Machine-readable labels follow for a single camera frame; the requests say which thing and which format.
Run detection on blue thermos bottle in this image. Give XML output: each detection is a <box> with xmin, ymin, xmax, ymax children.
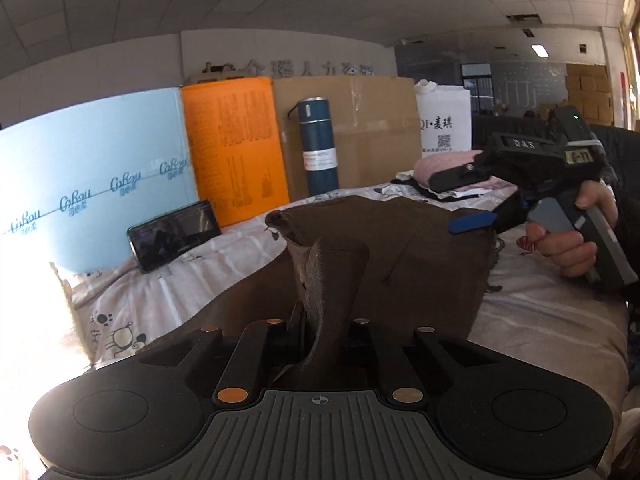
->
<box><xmin>288</xmin><ymin>96</ymin><xmax>340</xmax><ymax>196</ymax></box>

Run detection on black folded garment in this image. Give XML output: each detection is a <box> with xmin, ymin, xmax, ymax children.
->
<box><xmin>390</xmin><ymin>170</ymin><xmax>519</xmax><ymax>206</ymax></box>

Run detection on brown leather garment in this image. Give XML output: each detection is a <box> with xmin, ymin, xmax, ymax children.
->
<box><xmin>134</xmin><ymin>194</ymin><xmax>504</xmax><ymax>391</ymax></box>

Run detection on white tote bag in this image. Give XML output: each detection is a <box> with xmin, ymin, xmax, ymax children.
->
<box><xmin>414</xmin><ymin>79</ymin><xmax>472</xmax><ymax>157</ymax></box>

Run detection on pink knitted sweater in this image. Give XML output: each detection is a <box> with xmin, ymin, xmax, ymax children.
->
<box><xmin>413</xmin><ymin>150</ymin><xmax>510</xmax><ymax>192</ymax></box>

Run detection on stacked cardboard boxes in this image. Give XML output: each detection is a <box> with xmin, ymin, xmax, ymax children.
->
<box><xmin>565</xmin><ymin>64</ymin><xmax>614</xmax><ymax>126</ymax></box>

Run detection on orange printed box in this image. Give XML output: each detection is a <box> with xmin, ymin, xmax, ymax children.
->
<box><xmin>181</xmin><ymin>77</ymin><xmax>290</xmax><ymax>226</ymax></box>

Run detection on white cartoon print bedsheet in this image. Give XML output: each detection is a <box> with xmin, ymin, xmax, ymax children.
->
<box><xmin>29</xmin><ymin>185</ymin><xmax>628</xmax><ymax>479</ymax></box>

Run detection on right hand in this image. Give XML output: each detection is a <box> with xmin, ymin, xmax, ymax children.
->
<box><xmin>518</xmin><ymin>181</ymin><xmax>618</xmax><ymax>278</ymax></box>

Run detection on large cardboard box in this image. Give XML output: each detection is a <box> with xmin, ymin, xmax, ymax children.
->
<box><xmin>272</xmin><ymin>76</ymin><xmax>422</xmax><ymax>202</ymax></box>

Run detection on light blue foam board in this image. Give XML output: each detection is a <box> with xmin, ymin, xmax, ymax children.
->
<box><xmin>1</xmin><ymin>88</ymin><xmax>198</xmax><ymax>273</ymax></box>

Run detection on black smartphone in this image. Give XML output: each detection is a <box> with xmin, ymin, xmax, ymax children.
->
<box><xmin>127</xmin><ymin>200</ymin><xmax>221</xmax><ymax>273</ymax></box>

